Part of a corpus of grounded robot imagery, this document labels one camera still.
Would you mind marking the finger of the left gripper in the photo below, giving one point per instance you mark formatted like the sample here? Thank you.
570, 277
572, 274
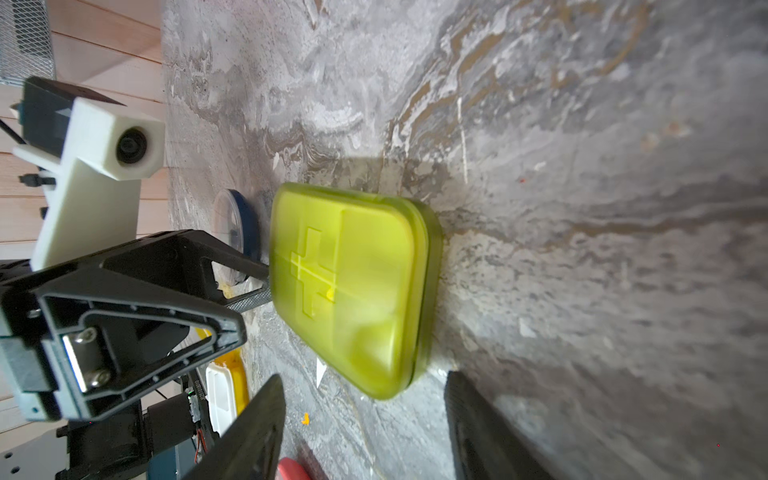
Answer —
135, 336
195, 263

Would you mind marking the green lid white pillbox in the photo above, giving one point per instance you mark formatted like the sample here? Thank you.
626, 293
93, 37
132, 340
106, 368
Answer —
355, 276

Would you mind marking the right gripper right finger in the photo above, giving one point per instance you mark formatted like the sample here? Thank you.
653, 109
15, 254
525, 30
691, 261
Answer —
483, 445

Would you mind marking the white wire shelf rack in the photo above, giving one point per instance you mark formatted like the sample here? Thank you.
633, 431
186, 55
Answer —
26, 42

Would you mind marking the yellow lid white pillbox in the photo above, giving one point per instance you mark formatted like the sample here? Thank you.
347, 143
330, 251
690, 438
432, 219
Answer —
219, 396

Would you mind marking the round dark blue pillbox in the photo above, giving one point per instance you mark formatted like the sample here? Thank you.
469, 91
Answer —
234, 222

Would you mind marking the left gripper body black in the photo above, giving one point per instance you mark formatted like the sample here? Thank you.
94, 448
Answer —
33, 356

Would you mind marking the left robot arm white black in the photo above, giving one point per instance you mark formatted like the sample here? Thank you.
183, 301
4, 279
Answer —
122, 445

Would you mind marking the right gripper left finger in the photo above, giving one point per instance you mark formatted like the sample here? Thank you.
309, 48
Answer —
250, 448

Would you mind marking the pink pillbox clear lid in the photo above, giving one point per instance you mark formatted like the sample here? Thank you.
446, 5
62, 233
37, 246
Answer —
289, 469

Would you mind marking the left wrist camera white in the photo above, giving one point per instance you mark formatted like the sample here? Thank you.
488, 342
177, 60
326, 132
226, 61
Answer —
93, 154

